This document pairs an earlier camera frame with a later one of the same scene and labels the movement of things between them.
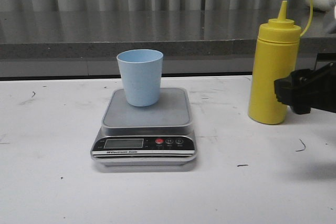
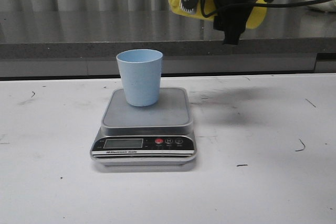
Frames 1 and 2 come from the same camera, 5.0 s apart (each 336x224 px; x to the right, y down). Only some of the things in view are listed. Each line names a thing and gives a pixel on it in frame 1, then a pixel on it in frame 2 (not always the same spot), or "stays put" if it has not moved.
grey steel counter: (50, 44) stays put
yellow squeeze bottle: (274, 52) -> (206, 10)
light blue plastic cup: (141, 70) stays put
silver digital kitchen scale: (159, 135) stays put
